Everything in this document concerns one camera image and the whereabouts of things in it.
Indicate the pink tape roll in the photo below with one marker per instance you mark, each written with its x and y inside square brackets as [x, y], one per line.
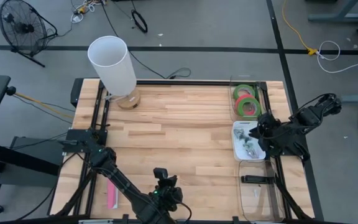
[236, 100]

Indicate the grey desk legs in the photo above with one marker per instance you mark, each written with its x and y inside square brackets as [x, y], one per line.
[337, 17]

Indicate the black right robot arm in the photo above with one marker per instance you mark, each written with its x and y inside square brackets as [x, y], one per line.
[309, 116]

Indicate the pink stapler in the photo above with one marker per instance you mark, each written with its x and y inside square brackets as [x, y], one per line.
[112, 199]

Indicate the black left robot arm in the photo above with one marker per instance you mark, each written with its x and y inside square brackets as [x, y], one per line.
[120, 180]

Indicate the clear plastic stapler bin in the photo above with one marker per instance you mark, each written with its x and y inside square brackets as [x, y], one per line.
[259, 211]

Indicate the black desk leg frame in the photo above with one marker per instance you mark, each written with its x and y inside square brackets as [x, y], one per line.
[17, 158]

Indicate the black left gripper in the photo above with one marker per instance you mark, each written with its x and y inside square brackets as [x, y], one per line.
[168, 194]

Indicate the white power adapter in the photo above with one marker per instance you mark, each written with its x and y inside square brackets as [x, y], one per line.
[77, 18]

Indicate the white shade wooden base lamp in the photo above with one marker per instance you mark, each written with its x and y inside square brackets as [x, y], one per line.
[113, 68]

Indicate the white plastic tray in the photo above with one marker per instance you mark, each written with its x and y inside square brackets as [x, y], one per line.
[241, 155]

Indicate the black floor fan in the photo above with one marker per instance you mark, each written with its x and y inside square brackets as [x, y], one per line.
[23, 28]

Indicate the black aluminium table frame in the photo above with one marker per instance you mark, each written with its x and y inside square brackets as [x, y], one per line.
[182, 82]

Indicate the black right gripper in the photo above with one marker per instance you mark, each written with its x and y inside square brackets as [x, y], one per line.
[269, 130]

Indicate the black stapler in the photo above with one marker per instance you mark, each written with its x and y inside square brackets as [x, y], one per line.
[259, 179]

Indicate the clear plastic tape bin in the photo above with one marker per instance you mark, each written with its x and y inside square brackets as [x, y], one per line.
[232, 93]

